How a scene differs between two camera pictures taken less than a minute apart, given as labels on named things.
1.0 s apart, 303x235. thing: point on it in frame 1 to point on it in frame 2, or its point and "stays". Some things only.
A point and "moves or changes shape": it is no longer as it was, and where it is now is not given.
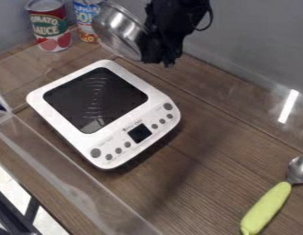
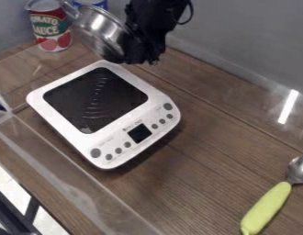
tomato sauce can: [49, 20] stays
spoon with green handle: [296, 175] stays
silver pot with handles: [119, 29] moves or changes shape
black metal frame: [17, 222] stays
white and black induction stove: [104, 112] stays
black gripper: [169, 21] to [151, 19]
